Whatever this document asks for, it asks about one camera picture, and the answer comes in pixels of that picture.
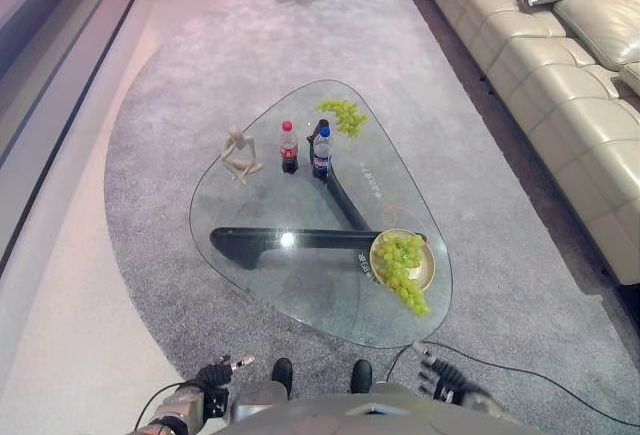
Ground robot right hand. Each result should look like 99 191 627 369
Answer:
412 340 469 404

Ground cream round plate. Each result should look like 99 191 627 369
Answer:
368 229 437 292

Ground grey carpet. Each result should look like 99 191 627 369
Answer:
103 0 640 435

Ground blue cap cola bottle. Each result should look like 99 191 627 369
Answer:
312 127 334 179

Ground long low cabinet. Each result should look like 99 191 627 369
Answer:
0 0 147 276

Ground beige leather sofa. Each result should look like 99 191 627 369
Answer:
422 0 640 287

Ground wooden mannequin figure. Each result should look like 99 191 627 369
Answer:
220 124 265 186

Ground black cable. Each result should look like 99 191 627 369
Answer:
384 339 640 429

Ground glass coffee table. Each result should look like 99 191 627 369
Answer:
188 78 454 350

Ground green grape bunch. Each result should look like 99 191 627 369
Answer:
314 98 372 140
373 233 432 318

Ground robot body and legs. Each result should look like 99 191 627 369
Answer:
212 357 546 435

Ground black table base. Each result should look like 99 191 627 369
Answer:
209 118 429 271

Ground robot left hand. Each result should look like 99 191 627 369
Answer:
195 353 256 393

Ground red cap cola bottle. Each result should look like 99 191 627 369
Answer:
280 120 300 176

